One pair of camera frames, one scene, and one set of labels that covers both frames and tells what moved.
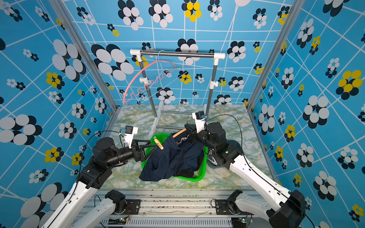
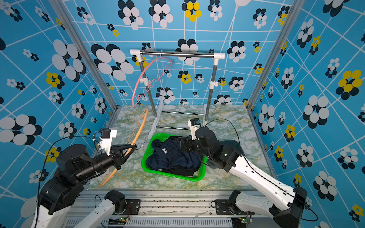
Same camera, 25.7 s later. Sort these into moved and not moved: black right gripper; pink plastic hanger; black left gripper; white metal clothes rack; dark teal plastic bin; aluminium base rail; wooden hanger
Moved: wooden hanger; black right gripper; black left gripper; pink plastic hanger
Not moved: aluminium base rail; white metal clothes rack; dark teal plastic bin
